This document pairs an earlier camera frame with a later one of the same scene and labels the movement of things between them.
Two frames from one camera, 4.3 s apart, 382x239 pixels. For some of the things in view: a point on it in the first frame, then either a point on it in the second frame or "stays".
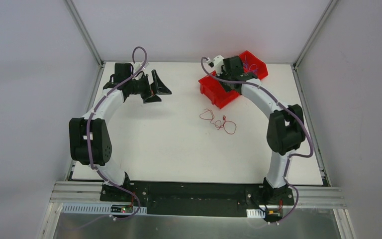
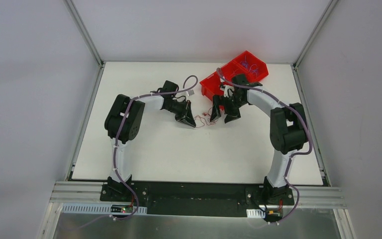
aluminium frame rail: (309, 197) stays
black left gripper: (147, 88) -> (182, 111)
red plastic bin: (213, 88) stays
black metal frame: (198, 198) stays
